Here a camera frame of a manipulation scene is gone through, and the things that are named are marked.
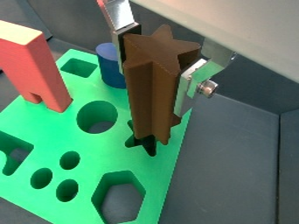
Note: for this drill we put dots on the blue cylinder block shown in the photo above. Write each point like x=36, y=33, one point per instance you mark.
x=107, y=59

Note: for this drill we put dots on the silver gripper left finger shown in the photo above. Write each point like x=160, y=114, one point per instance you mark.
x=120, y=20

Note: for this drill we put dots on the red arch block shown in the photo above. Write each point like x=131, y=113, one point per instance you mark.
x=28, y=65

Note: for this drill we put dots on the green shape sorter block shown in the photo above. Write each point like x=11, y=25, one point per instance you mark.
x=63, y=158

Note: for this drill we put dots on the brown star prism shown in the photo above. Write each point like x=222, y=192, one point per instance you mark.
x=155, y=59

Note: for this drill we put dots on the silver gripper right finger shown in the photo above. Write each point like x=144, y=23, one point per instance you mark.
x=195, y=79

